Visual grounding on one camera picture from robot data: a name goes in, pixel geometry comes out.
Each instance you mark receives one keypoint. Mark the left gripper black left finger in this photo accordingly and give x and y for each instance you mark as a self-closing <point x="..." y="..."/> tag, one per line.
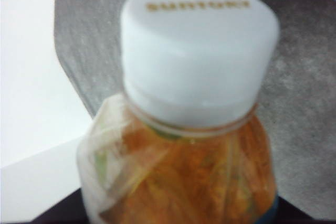
<point x="39" y="212"/>

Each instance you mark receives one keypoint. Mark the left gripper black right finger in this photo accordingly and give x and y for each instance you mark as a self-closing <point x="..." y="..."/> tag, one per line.
<point x="304" y="214"/>

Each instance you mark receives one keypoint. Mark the jasmine tea bottle white cap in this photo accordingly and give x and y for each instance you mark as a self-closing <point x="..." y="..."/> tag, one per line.
<point x="199" y="51"/>

